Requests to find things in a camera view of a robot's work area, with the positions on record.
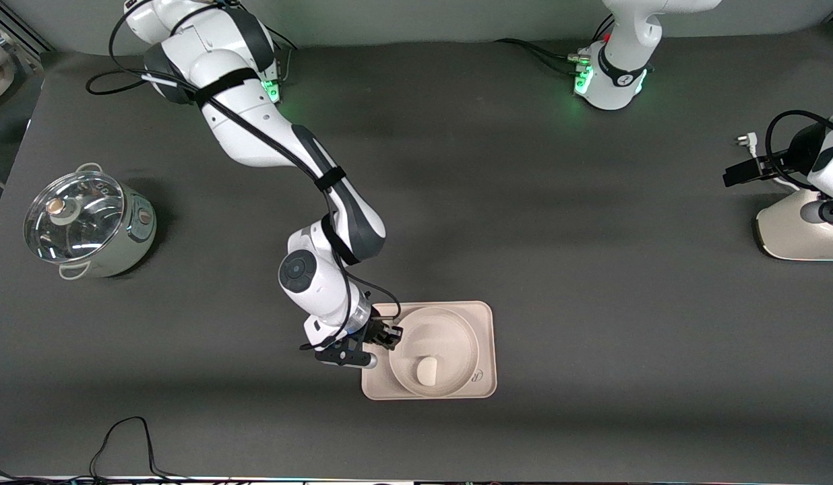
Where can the round cream plate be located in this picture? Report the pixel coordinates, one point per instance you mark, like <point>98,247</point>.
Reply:
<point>450,337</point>

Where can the cream toaster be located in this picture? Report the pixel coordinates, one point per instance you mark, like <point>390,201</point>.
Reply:
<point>787,236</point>

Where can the cream tray with rabbit print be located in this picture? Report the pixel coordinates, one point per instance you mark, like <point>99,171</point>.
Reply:
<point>487,350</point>

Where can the aluminium frame rail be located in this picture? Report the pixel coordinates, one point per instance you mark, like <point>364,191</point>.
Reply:
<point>19,30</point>

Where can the white steamed bun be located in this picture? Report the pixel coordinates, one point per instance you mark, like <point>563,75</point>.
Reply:
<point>427,372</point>

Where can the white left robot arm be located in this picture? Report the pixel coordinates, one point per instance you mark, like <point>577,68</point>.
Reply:
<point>615,74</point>

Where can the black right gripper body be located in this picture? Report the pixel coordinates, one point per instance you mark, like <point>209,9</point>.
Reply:
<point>377,328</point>

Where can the glass pot lid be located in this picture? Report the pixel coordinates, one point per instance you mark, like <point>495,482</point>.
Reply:
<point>73,229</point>

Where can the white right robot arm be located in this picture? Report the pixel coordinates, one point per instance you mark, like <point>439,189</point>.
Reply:
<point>255,128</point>

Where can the pale green electric pot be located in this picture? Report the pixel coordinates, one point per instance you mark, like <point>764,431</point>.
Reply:
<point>123,242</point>

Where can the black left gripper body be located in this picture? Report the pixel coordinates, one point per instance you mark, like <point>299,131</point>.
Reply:
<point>775,167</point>

